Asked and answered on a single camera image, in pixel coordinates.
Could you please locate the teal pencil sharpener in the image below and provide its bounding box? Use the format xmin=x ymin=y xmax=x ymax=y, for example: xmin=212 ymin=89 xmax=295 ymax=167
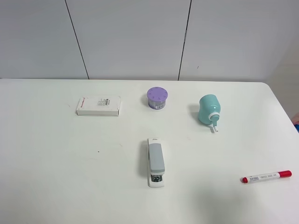
xmin=198 ymin=94 xmax=221 ymax=133

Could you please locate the grey white stapler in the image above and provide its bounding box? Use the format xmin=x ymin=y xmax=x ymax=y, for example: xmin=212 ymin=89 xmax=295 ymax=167
xmin=147 ymin=138 xmax=165 ymax=188

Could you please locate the purple lidded round jar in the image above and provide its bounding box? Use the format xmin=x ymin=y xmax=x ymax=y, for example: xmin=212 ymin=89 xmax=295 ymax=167
xmin=147 ymin=87 xmax=168 ymax=110

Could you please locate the white cardboard box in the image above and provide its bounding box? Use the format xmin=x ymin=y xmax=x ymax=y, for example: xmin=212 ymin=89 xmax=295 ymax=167
xmin=76 ymin=96 xmax=121 ymax=116

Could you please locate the red whiteboard marker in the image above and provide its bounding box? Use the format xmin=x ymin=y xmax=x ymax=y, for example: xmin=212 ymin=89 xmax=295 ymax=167
xmin=241 ymin=170 xmax=292 ymax=184

